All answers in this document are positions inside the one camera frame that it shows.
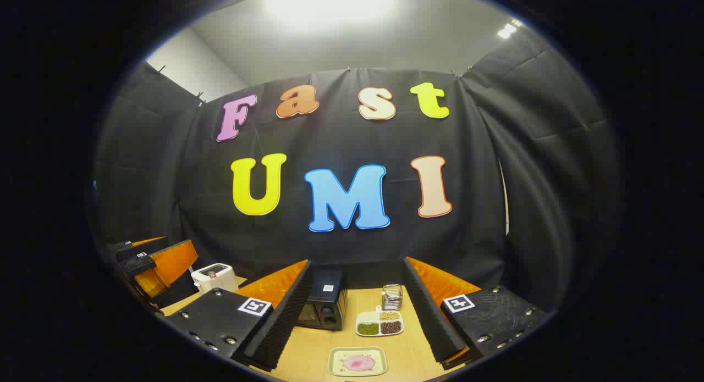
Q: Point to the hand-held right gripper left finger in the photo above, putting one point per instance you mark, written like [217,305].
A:
[286,321]

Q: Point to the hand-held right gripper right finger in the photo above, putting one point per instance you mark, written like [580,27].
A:
[429,316]

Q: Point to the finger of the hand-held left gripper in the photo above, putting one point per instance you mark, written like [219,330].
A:
[135,247]
[170,264]

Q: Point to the black electric oven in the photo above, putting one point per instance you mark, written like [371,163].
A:
[324,294]

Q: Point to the cream square plate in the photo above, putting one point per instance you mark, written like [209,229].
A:
[336,368]

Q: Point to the pink ham slice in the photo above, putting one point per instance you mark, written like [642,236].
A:
[358,363]

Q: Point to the metal mesh holder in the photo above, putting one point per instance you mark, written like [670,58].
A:
[391,299]

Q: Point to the white toaster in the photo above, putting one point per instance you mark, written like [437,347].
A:
[214,281]

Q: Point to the white divided bean tray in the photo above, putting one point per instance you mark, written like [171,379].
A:
[379,322]

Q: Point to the black backdrop cloth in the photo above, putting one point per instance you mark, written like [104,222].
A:
[341,140]

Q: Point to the small ceiling light panel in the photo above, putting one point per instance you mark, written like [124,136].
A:
[507,31]

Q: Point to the large ceiling light panel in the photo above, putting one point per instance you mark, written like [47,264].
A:
[330,3]

